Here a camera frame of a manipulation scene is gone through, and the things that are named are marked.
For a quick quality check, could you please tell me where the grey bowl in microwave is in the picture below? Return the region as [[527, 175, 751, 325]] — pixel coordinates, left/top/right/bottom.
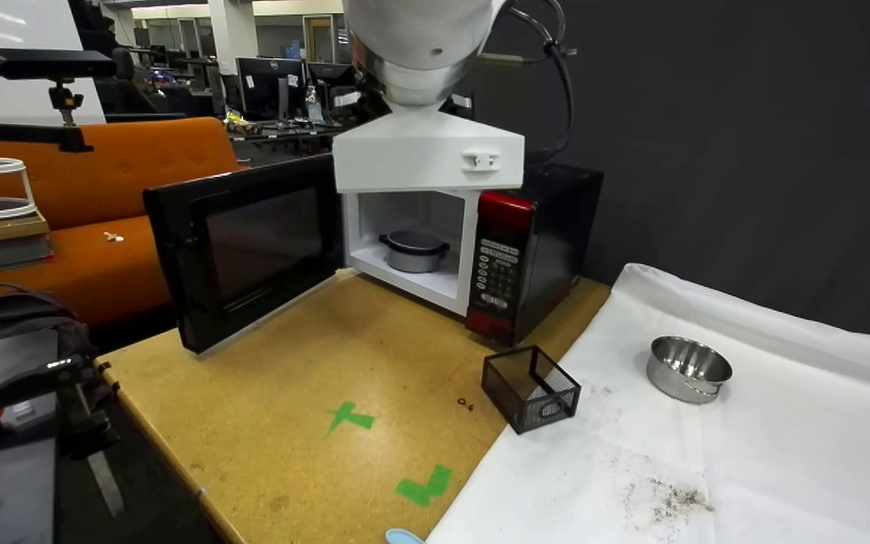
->
[[380, 230, 451, 274]]

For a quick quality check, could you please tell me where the black red microwave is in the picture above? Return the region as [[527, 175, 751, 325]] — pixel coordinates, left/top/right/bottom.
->
[[340, 162, 603, 344]]

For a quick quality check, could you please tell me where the small black transparent box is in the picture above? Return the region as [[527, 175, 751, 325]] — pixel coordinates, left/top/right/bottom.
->
[[481, 344, 579, 434]]

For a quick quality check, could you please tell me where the black computer monitor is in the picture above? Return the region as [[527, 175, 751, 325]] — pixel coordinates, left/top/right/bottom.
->
[[238, 56, 306, 121]]

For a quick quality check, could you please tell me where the light blue plastic spoon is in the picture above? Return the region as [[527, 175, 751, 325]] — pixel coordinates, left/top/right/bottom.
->
[[387, 528, 422, 544]]

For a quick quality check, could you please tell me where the round metal bowl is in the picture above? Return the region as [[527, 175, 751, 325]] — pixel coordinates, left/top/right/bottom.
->
[[647, 334, 733, 406]]

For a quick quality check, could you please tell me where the orange sofa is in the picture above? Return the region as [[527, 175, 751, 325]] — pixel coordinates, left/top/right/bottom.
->
[[0, 119, 238, 325]]

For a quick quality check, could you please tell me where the black clamp stand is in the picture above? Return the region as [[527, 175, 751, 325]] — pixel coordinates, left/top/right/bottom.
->
[[46, 357, 125, 516]]

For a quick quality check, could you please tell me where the white cloth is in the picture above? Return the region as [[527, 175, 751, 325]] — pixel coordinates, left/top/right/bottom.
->
[[430, 263, 870, 544]]

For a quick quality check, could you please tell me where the black backpack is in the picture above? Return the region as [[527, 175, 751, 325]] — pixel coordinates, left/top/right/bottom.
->
[[0, 285, 98, 408]]

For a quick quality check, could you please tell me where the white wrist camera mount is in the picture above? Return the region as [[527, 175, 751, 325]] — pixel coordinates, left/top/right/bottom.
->
[[332, 107, 527, 193]]

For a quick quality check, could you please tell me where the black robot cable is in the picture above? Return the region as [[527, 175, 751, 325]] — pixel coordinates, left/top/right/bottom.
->
[[482, 0, 579, 162]]

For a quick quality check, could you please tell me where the black camera on stand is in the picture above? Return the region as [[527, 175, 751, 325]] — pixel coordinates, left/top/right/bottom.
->
[[0, 49, 114, 152]]

